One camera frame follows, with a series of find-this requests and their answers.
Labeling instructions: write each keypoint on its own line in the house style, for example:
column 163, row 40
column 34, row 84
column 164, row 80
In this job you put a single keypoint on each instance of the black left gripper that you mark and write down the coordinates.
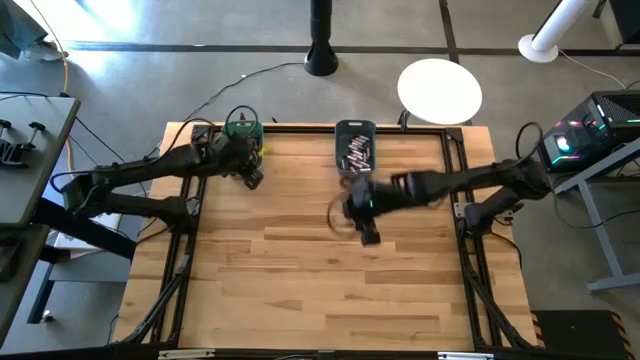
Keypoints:
column 242, row 155

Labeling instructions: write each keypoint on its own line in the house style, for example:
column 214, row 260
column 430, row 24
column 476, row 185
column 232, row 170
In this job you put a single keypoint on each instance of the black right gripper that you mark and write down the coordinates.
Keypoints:
column 365, row 205

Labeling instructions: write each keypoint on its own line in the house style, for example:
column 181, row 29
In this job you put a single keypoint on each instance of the silver and red battery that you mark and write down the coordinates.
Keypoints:
column 354, row 159

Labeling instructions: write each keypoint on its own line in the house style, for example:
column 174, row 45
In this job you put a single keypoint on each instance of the green plastic bin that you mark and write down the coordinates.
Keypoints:
column 252, row 127

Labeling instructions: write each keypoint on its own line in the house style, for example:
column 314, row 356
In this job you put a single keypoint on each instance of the blue plastic bin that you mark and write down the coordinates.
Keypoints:
column 342, row 135

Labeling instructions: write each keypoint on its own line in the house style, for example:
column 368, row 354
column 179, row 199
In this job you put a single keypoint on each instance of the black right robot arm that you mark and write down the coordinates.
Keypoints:
column 475, row 182

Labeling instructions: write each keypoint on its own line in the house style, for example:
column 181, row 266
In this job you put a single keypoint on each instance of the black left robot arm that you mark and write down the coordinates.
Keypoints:
column 145, row 167

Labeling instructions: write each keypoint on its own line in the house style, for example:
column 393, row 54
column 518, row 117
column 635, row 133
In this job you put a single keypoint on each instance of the white round stool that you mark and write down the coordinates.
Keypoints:
column 440, row 91

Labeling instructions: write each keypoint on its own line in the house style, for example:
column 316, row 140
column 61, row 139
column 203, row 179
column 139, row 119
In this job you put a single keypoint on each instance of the black pole with base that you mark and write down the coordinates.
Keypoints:
column 320, row 45

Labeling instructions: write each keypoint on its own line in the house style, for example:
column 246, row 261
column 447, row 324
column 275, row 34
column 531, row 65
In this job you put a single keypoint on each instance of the black table beam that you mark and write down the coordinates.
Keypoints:
column 85, row 235

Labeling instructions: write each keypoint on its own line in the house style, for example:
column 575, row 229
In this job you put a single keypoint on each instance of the white printed booklet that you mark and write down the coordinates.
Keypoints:
column 70, row 242

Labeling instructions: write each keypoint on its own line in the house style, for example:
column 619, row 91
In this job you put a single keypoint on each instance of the black screw clamp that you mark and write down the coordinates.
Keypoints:
column 33, row 131
column 5, row 150

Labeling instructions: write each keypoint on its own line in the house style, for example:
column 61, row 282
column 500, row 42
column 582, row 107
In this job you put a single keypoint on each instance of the grey side table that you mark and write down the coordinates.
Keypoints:
column 15, row 280
column 30, row 160

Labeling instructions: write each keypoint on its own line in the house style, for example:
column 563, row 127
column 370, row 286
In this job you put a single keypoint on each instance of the computer tower with coloured lights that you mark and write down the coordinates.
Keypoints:
column 590, row 130

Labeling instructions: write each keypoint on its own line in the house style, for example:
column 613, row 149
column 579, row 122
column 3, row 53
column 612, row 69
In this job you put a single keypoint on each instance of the grey metal-legged table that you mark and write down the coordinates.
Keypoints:
column 595, row 220

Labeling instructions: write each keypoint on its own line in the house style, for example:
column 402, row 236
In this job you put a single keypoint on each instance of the white pole with round base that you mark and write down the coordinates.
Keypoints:
column 550, row 30

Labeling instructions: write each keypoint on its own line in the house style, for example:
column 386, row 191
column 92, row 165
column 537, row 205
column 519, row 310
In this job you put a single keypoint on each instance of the black mat with striped edge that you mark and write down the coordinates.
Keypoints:
column 580, row 332

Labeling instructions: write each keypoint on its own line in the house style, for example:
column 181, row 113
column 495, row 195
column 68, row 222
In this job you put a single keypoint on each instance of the black cabinet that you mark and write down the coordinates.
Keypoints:
column 625, row 20

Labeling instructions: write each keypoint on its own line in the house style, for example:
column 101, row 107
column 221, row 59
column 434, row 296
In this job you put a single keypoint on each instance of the black aluminium table frame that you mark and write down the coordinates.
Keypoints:
column 325, row 129

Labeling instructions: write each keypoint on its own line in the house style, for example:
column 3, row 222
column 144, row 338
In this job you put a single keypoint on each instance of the silver metal bracket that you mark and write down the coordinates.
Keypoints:
column 186, row 354
column 465, row 356

